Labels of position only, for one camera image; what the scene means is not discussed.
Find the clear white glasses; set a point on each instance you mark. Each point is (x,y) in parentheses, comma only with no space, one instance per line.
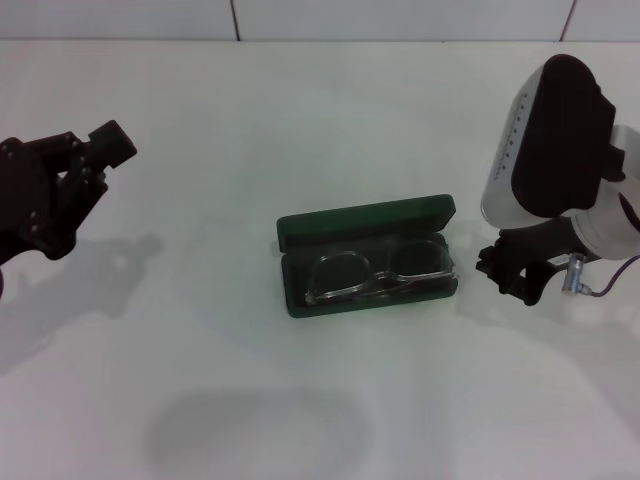
(340,272)

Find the right gripper silver connector stub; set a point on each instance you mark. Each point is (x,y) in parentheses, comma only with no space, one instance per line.
(572,274)

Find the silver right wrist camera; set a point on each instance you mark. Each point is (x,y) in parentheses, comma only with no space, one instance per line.
(550,145)

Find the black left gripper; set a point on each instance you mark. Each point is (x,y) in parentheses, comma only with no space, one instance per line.
(30,200)

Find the green glasses case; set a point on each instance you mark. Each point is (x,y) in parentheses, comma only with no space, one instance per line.
(295,300)

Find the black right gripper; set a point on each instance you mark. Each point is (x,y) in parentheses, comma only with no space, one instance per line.
(542,245)

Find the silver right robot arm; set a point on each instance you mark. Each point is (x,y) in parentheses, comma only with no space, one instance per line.
(615,220)

